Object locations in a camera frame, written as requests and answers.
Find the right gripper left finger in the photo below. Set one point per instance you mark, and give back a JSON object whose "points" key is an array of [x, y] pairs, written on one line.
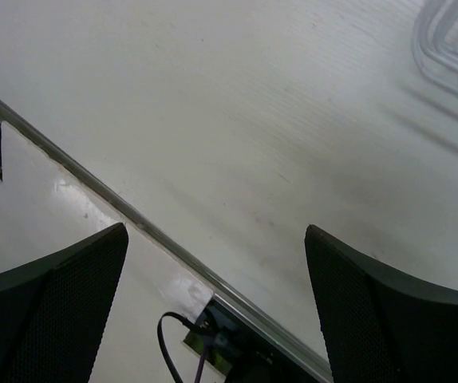
{"points": [[53, 311]]}

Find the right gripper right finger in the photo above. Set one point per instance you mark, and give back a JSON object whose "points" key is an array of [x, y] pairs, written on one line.
{"points": [[380, 324]]}

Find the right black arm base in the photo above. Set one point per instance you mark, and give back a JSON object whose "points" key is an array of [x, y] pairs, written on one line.
{"points": [[225, 342]]}

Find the white front board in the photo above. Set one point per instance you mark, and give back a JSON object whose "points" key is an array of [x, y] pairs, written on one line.
{"points": [[44, 209]]}

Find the aluminium frame rail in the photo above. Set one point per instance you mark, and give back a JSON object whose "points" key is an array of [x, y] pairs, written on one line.
{"points": [[227, 295]]}

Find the white wire dish rack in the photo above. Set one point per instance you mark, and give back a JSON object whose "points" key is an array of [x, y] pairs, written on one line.
{"points": [[435, 44]]}

